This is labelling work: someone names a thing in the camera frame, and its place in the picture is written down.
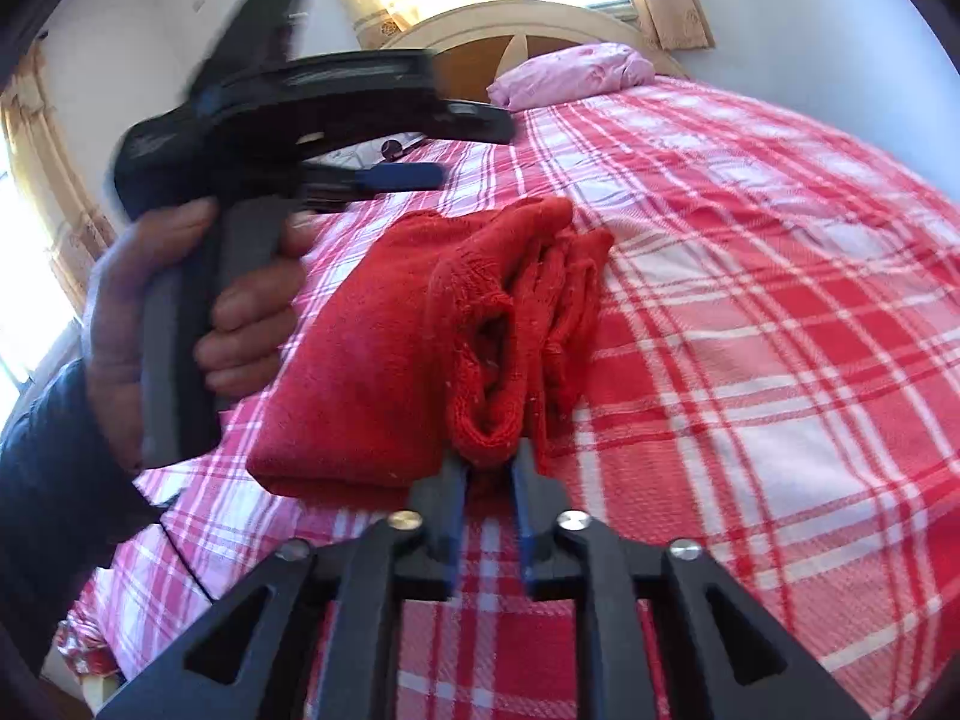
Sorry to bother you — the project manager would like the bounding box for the person's left hand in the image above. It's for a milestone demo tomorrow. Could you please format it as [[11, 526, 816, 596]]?
[[82, 199, 320, 466]]

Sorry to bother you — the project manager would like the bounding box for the red floral cloth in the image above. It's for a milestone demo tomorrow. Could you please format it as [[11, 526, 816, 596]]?
[[52, 600, 125, 698]]

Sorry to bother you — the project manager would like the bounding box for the red knitted sweater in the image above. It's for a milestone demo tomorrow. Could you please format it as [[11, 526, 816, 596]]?
[[246, 195, 617, 500]]

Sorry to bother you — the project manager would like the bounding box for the person's left forearm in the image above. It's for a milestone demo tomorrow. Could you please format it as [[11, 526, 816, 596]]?
[[0, 360, 181, 680]]

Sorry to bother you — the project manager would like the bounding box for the pink pillow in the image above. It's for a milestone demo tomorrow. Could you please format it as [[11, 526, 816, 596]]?
[[486, 43, 657, 110]]

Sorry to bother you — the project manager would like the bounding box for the white patterned pillow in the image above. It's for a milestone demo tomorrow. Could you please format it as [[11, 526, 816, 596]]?
[[330, 131, 432, 170]]

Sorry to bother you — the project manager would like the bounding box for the red plaid bed sheet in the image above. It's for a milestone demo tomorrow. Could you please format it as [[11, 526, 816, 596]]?
[[56, 75, 960, 720]]

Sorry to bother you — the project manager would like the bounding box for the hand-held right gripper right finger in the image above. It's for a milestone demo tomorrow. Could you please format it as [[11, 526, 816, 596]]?
[[512, 441, 863, 720]]

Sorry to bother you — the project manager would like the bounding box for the cream and brown headboard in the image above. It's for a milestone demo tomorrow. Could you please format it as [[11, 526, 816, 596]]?
[[379, 0, 691, 102]]

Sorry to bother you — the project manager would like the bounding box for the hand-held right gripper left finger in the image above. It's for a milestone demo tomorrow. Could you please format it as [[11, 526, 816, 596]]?
[[97, 456, 471, 720]]

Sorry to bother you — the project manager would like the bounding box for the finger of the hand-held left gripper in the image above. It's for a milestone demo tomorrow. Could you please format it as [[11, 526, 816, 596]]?
[[298, 161, 449, 209], [360, 94, 517, 147]]

